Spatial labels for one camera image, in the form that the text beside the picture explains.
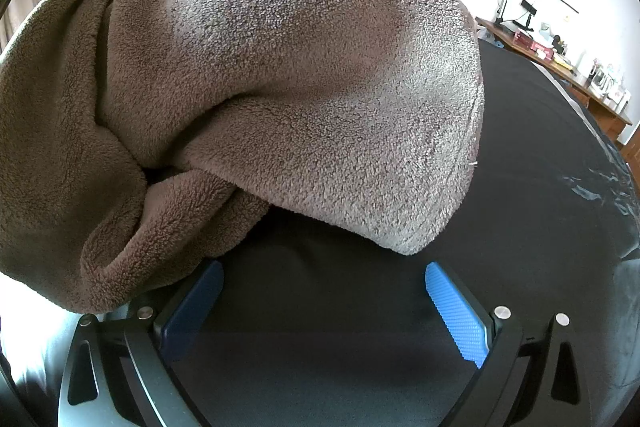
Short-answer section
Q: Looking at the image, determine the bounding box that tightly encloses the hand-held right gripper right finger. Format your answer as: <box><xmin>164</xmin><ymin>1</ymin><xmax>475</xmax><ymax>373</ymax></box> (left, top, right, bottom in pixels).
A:
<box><xmin>424</xmin><ymin>261</ymin><xmax>592</xmax><ymax>427</ymax></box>

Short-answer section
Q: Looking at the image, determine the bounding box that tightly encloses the red box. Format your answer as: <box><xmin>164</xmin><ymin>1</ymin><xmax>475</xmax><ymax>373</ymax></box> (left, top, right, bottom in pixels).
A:
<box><xmin>514</xmin><ymin>29</ymin><xmax>556</xmax><ymax>60</ymax></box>

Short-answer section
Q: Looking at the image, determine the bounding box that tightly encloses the small black desk gadget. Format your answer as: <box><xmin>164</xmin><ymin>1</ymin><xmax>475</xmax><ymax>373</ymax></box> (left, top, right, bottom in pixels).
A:
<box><xmin>520</xmin><ymin>0</ymin><xmax>539</xmax><ymax>30</ymax></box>

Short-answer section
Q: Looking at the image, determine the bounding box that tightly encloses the wooden desk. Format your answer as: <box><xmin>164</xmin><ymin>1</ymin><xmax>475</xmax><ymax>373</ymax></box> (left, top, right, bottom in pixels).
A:
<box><xmin>475</xmin><ymin>16</ymin><xmax>633</xmax><ymax>144</ymax></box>

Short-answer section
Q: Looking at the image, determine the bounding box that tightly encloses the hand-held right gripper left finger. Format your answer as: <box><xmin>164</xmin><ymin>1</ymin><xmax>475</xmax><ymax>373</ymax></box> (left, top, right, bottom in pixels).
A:
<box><xmin>59</xmin><ymin>259</ymin><xmax>225</xmax><ymax>427</ymax></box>

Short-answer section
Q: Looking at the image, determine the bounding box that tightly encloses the grey fleece sweater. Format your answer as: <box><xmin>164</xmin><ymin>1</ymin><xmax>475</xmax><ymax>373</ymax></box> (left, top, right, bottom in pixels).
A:
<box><xmin>0</xmin><ymin>0</ymin><xmax>487</xmax><ymax>315</ymax></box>

